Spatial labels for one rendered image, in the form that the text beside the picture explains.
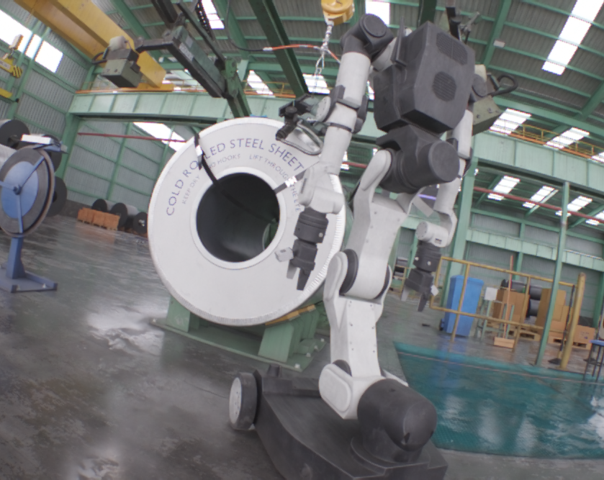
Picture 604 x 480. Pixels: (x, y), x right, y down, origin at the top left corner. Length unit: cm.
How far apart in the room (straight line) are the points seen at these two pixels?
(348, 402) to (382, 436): 14
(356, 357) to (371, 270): 27
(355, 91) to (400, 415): 85
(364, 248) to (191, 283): 123
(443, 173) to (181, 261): 158
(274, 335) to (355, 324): 107
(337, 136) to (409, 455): 84
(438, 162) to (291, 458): 84
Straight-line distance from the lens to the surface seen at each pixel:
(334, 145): 102
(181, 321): 237
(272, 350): 215
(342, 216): 187
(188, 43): 247
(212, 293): 204
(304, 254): 101
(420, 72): 107
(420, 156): 98
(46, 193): 261
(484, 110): 196
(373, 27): 114
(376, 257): 113
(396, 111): 109
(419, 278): 125
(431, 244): 124
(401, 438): 87
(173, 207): 221
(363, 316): 114
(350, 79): 108
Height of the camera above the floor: 60
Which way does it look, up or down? 4 degrees up
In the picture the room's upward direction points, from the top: 13 degrees clockwise
